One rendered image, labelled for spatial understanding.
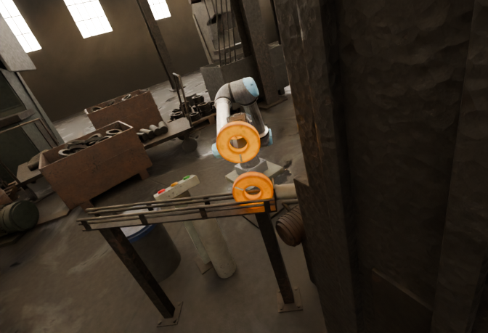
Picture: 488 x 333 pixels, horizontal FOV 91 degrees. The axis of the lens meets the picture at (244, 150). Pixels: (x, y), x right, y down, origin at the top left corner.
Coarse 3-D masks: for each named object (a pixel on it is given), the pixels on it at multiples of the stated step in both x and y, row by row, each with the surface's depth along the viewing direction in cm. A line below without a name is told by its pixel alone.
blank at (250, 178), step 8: (240, 176) 89; (248, 176) 87; (256, 176) 87; (264, 176) 89; (240, 184) 89; (248, 184) 88; (256, 184) 88; (264, 184) 88; (232, 192) 90; (240, 192) 90; (264, 192) 90; (272, 192) 90; (240, 200) 92
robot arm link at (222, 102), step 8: (224, 88) 135; (216, 96) 134; (224, 96) 133; (216, 104) 133; (224, 104) 130; (216, 112) 130; (224, 112) 126; (216, 120) 126; (224, 120) 123; (216, 128) 124; (232, 144) 112; (216, 152) 114
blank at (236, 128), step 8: (224, 128) 80; (232, 128) 80; (240, 128) 80; (248, 128) 80; (224, 136) 82; (232, 136) 82; (248, 136) 82; (256, 136) 82; (216, 144) 83; (224, 144) 83; (248, 144) 83; (256, 144) 83; (224, 152) 85; (232, 152) 85; (240, 152) 85; (248, 152) 85; (256, 152) 85; (232, 160) 86; (240, 160) 86; (248, 160) 86
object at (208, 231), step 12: (192, 204) 127; (204, 204) 124; (204, 228) 124; (216, 228) 130; (204, 240) 129; (216, 240) 130; (216, 252) 133; (228, 252) 139; (216, 264) 137; (228, 264) 139; (228, 276) 142
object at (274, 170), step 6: (270, 168) 177; (276, 168) 175; (282, 168) 175; (228, 174) 187; (234, 174) 184; (264, 174) 173; (270, 174) 171; (276, 174) 172; (228, 180) 184; (234, 180) 177; (270, 180) 170; (252, 186) 164
